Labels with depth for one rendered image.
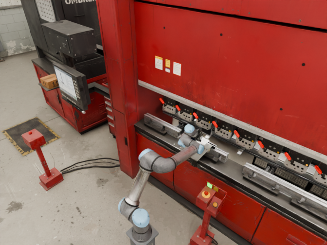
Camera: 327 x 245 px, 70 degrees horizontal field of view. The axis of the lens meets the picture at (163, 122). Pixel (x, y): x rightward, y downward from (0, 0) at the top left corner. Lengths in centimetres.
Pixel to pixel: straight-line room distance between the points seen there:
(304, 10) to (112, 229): 259
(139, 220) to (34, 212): 181
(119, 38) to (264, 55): 122
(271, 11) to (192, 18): 57
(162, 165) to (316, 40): 117
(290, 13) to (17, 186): 345
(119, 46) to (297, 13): 139
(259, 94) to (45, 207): 268
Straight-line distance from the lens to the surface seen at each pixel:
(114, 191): 317
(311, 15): 158
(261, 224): 242
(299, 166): 198
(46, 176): 343
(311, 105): 173
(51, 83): 346
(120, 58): 226
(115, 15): 216
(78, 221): 303
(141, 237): 188
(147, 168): 165
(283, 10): 160
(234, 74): 181
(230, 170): 225
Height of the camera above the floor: 248
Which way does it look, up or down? 36 degrees down
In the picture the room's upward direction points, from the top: 1 degrees clockwise
